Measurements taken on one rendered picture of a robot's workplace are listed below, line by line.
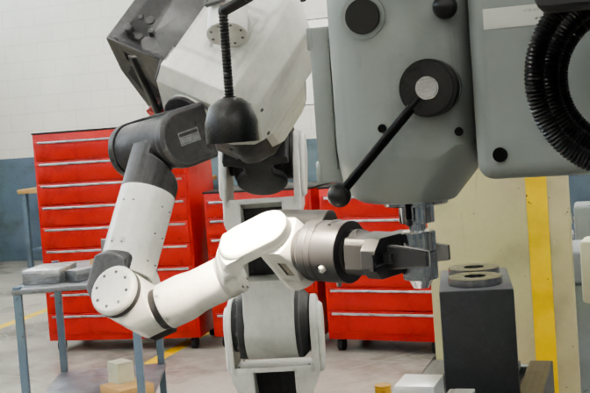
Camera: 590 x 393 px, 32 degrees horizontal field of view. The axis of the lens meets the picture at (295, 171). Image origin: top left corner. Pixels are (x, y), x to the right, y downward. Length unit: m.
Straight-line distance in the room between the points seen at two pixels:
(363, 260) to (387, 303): 4.74
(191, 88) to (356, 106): 0.50
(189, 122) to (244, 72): 0.13
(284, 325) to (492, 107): 0.95
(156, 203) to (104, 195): 5.10
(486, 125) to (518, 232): 1.88
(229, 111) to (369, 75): 0.20
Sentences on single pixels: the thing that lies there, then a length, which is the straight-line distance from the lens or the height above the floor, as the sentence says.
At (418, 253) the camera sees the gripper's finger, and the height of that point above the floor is 1.24.
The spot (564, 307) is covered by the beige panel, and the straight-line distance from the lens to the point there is 3.14.
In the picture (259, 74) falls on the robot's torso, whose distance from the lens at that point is 1.74.
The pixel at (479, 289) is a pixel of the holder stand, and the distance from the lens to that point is 1.71.
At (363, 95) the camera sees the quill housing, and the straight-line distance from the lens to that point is 1.29.
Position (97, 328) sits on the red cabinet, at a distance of 6.89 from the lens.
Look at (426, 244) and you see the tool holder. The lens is 1.37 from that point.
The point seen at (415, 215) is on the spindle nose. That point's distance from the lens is 1.36.
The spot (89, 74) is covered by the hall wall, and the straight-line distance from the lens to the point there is 11.87.
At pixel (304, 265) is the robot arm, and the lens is 1.45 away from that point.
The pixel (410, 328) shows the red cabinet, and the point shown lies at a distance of 6.09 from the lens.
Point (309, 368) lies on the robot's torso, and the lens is 2.11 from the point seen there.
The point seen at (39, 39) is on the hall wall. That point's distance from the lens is 12.21.
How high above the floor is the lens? 1.43
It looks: 3 degrees down
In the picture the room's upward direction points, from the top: 4 degrees counter-clockwise
